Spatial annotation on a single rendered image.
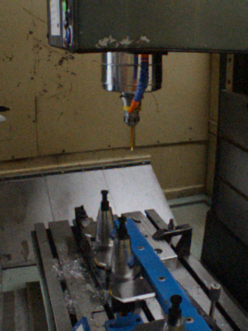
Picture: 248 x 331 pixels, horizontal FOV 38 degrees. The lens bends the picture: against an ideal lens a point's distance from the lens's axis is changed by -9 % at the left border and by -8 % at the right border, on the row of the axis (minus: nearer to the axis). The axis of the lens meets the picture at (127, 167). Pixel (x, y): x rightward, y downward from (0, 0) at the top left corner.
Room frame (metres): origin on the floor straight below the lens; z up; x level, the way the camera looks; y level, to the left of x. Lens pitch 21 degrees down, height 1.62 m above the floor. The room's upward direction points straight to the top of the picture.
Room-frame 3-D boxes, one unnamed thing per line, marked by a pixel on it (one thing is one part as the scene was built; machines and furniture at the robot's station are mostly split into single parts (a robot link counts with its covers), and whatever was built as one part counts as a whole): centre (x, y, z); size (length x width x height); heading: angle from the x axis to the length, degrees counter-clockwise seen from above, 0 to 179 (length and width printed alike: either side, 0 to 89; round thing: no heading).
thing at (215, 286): (0.74, -0.23, 0.96); 0.03 x 0.03 x 0.13
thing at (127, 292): (0.50, -0.01, 1.21); 0.07 x 0.05 x 0.01; 108
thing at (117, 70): (1.00, -0.01, 1.52); 0.16 x 0.16 x 0.12
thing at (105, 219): (0.66, 0.04, 1.26); 0.04 x 0.04 x 0.07
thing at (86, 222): (1.17, 0.15, 0.97); 0.13 x 0.03 x 0.15; 18
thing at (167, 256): (1.04, 0.01, 0.97); 0.29 x 0.23 x 0.05; 18
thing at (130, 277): (0.55, 0.01, 1.21); 0.06 x 0.06 x 0.03
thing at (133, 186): (1.63, 0.19, 0.75); 0.89 x 0.67 x 0.26; 108
